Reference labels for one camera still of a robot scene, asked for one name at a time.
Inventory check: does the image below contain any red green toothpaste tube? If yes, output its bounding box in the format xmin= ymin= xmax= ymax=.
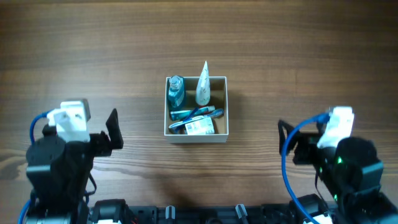
xmin=170 ymin=106 xmax=215 ymax=121

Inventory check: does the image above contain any blue white toothbrush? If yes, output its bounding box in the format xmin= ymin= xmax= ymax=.
xmin=169 ymin=109 xmax=224 ymax=129

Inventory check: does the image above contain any blue pen-like stick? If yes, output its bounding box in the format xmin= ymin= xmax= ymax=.
xmin=170 ymin=110 xmax=195 ymax=134

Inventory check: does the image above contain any blue mouthwash bottle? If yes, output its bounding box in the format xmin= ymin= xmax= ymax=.
xmin=168 ymin=75 xmax=186 ymax=111

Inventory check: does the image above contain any green white small box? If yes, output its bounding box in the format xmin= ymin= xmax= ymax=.
xmin=185 ymin=118 xmax=215 ymax=135

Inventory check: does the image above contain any white lotion tube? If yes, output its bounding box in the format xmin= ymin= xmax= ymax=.
xmin=195 ymin=61 xmax=211 ymax=106

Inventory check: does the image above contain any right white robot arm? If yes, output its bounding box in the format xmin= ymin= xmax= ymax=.
xmin=277 ymin=120 xmax=397 ymax=223

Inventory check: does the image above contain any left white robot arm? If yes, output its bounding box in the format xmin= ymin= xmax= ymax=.
xmin=18 ymin=108 xmax=134 ymax=223

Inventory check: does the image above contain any open beige cardboard box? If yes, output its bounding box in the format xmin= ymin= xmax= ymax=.
xmin=163 ymin=77 xmax=229 ymax=144

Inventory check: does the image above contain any left blue cable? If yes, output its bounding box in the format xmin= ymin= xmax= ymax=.
xmin=17 ymin=110 xmax=52 ymax=224

